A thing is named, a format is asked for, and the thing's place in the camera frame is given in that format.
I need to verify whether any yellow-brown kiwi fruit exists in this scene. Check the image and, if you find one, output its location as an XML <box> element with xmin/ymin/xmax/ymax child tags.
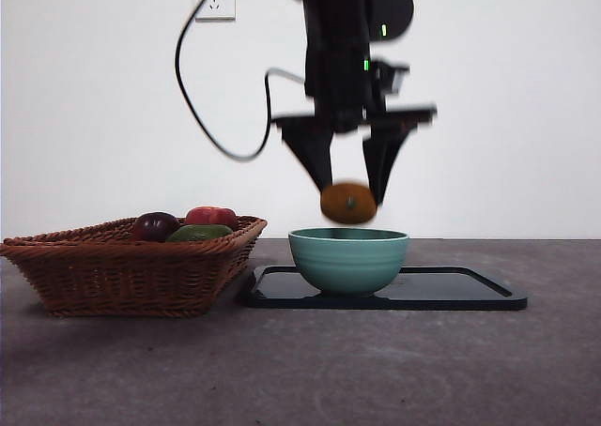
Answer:
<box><xmin>320</xmin><ymin>181</ymin><xmax>378</xmax><ymax>225</ymax></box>

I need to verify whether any teal ribbed bowl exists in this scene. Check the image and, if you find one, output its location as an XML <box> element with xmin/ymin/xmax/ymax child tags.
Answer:
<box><xmin>287</xmin><ymin>227</ymin><xmax>410</xmax><ymax>298</ymax></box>

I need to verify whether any red apple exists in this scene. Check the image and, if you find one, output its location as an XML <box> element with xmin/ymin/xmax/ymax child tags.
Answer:
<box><xmin>184</xmin><ymin>205</ymin><xmax>239</xmax><ymax>231</ymax></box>

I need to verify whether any dark rectangular tray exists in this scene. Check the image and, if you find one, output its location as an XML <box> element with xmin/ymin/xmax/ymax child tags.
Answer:
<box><xmin>239</xmin><ymin>265</ymin><xmax>528</xmax><ymax>312</ymax></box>

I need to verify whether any green avocado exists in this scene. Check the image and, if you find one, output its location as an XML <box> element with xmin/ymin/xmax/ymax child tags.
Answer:
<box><xmin>164</xmin><ymin>223</ymin><xmax>234</xmax><ymax>243</ymax></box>

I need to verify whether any dark purple fruit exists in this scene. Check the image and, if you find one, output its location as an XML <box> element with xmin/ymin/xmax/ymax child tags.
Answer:
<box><xmin>131</xmin><ymin>212</ymin><xmax>181</xmax><ymax>243</ymax></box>

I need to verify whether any brown wicker basket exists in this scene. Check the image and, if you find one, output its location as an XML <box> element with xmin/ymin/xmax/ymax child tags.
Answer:
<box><xmin>0</xmin><ymin>215</ymin><xmax>269</xmax><ymax>318</ymax></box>

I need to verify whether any black looping arm cable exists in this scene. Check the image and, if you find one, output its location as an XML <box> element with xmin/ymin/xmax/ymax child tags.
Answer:
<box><xmin>175</xmin><ymin>0</ymin><xmax>306</xmax><ymax>160</ymax></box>

